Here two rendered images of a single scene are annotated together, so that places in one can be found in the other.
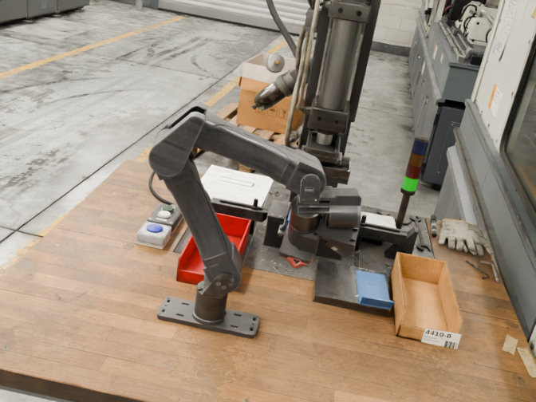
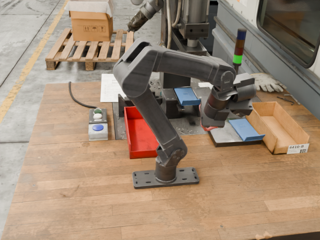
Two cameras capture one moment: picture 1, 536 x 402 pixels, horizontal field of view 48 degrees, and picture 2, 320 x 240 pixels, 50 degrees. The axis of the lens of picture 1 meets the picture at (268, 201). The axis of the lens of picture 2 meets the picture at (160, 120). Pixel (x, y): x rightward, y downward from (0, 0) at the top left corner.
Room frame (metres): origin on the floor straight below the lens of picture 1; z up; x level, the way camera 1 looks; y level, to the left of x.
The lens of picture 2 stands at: (0.23, 0.30, 1.59)
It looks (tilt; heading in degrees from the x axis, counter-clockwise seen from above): 31 degrees down; 346
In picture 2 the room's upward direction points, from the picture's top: 2 degrees clockwise
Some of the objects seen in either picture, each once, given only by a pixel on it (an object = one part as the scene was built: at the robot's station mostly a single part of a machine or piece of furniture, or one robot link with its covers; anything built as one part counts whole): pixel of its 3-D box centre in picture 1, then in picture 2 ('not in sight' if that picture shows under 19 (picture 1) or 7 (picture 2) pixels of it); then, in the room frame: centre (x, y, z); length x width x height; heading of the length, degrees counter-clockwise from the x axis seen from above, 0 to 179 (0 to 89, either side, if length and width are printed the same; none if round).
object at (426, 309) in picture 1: (423, 297); (275, 126); (1.17, -0.38, 0.93); 0.25 x 0.13 x 0.08; 176
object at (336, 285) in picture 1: (351, 286); (231, 131); (1.20, -0.22, 0.91); 0.17 x 0.16 x 0.02; 86
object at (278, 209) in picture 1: (309, 216); (188, 94); (1.39, -0.11, 0.98); 0.20 x 0.10 x 0.01; 86
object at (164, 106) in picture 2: (305, 231); (187, 103); (1.39, -0.11, 0.94); 0.20 x 0.10 x 0.07; 86
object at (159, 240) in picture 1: (153, 239); (98, 135); (1.28, 0.26, 0.90); 0.07 x 0.07 x 0.06; 86
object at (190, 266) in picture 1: (216, 248); (143, 130); (1.24, 0.10, 0.93); 0.25 x 0.12 x 0.06; 176
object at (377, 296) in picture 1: (374, 285); (245, 127); (1.18, -0.27, 0.93); 0.15 x 0.07 x 0.03; 0
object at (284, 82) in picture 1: (289, 82); (148, 9); (1.68, 0.00, 1.25); 0.19 x 0.07 x 0.19; 86
